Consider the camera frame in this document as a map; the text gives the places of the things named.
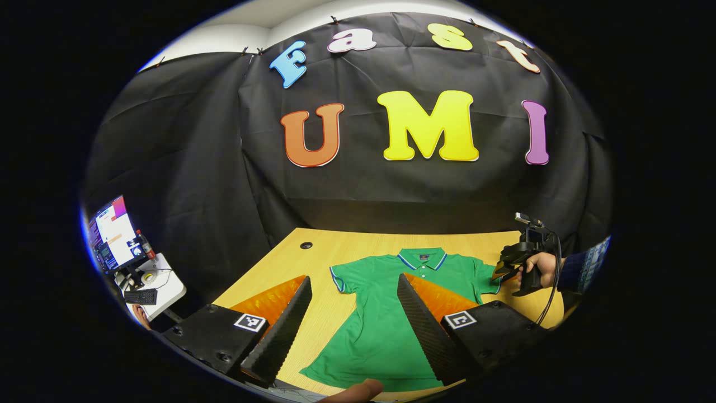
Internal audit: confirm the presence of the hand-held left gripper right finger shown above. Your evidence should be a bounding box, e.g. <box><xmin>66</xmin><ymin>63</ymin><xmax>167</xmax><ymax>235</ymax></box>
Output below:
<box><xmin>397</xmin><ymin>273</ymin><xmax>552</xmax><ymax>387</ymax></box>

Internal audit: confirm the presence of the white side table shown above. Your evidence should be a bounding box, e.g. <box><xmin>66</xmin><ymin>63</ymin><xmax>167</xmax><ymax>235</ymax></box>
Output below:
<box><xmin>114</xmin><ymin>253</ymin><xmax>187</xmax><ymax>324</ymax></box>

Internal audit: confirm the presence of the green T-shirt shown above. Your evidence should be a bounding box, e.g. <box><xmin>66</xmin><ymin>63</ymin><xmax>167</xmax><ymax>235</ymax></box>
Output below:
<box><xmin>299</xmin><ymin>247</ymin><xmax>502</xmax><ymax>392</ymax></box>

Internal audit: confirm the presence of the black backdrop cloth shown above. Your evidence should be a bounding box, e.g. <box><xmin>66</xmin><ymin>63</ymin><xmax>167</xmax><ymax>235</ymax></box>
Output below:
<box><xmin>83</xmin><ymin>11</ymin><xmax>613</xmax><ymax>336</ymax></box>

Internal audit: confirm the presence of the computer monitor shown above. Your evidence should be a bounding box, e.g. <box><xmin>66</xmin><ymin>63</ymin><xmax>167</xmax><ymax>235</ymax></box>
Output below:
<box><xmin>87</xmin><ymin>195</ymin><xmax>147</xmax><ymax>275</ymax></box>

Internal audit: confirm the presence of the red bottle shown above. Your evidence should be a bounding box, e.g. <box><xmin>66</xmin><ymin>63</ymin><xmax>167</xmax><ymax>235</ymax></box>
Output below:
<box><xmin>136</xmin><ymin>229</ymin><xmax>157</xmax><ymax>260</ymax></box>

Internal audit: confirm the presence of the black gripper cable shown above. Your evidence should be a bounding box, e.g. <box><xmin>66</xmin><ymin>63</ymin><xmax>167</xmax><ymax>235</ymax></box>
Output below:
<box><xmin>534</xmin><ymin>232</ymin><xmax>564</xmax><ymax>326</ymax></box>

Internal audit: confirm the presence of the black keyboard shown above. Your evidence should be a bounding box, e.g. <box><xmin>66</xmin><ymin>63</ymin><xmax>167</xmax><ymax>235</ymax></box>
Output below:
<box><xmin>123</xmin><ymin>288</ymin><xmax>159</xmax><ymax>306</ymax></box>

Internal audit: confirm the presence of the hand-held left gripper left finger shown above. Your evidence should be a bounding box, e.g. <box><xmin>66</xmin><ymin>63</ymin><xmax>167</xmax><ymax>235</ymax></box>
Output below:
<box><xmin>161</xmin><ymin>275</ymin><xmax>313</xmax><ymax>388</ymax></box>

